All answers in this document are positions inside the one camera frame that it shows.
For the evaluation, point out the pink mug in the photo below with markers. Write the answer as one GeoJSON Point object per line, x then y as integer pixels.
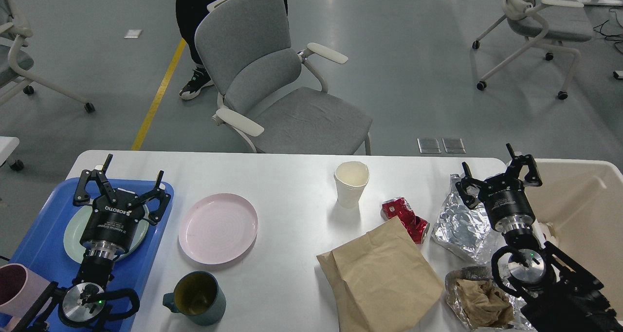
{"type": "Point", "coordinates": [19, 290]}

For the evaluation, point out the crumpled aluminium foil sheet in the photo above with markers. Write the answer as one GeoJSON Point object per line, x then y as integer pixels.
{"type": "Point", "coordinates": [464, 232]}

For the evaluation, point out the white chair background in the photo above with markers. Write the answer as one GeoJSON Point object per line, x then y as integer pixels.
{"type": "Point", "coordinates": [16, 64]}
{"type": "Point", "coordinates": [544, 24]}

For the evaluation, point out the green plate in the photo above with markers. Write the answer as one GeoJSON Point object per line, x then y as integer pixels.
{"type": "Point", "coordinates": [76, 227]}

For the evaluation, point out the pink plate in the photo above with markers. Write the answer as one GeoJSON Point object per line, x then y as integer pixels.
{"type": "Point", "coordinates": [218, 229]}

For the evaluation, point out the floor outlet plate right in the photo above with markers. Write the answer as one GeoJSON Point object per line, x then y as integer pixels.
{"type": "Point", "coordinates": [454, 145]}

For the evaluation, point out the white chair left background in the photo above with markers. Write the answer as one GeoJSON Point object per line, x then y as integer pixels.
{"type": "Point", "coordinates": [16, 64]}

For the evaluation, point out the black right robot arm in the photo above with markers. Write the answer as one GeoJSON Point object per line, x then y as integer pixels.
{"type": "Point", "coordinates": [560, 294]}

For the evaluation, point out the brown paper bag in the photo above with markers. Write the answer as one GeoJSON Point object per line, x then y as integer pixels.
{"type": "Point", "coordinates": [381, 282]}

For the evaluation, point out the person in black clothes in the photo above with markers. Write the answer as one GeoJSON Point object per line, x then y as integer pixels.
{"type": "Point", "coordinates": [189, 14]}

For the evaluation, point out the white paper cup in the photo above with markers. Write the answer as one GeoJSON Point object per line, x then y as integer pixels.
{"type": "Point", "coordinates": [351, 179]}

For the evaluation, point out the floor outlet plate left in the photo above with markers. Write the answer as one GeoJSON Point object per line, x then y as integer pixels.
{"type": "Point", "coordinates": [429, 146]}

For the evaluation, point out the dark teal mug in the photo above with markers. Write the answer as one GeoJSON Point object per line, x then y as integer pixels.
{"type": "Point", "coordinates": [199, 297]}

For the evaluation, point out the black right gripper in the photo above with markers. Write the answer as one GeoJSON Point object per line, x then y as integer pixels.
{"type": "Point", "coordinates": [503, 196]}

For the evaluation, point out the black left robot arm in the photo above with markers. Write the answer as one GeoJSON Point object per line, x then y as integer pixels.
{"type": "Point", "coordinates": [85, 261]}

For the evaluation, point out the floor outlet plate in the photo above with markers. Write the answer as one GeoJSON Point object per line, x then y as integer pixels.
{"type": "Point", "coordinates": [429, 146]}
{"type": "Point", "coordinates": [454, 145]}

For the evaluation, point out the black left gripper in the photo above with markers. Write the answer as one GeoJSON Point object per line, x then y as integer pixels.
{"type": "Point", "coordinates": [111, 222]}

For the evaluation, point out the foil with brown napkin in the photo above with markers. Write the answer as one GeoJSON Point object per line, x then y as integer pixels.
{"type": "Point", "coordinates": [480, 305]}

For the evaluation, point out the beige plastic bin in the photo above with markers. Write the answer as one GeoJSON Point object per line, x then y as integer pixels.
{"type": "Point", "coordinates": [582, 200]}

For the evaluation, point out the white chair right background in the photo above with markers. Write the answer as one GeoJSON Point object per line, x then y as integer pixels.
{"type": "Point", "coordinates": [544, 24]}

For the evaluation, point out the crushed red can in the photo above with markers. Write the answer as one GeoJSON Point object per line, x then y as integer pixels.
{"type": "Point", "coordinates": [416, 226]}

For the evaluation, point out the grey office chair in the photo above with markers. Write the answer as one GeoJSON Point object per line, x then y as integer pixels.
{"type": "Point", "coordinates": [268, 92]}

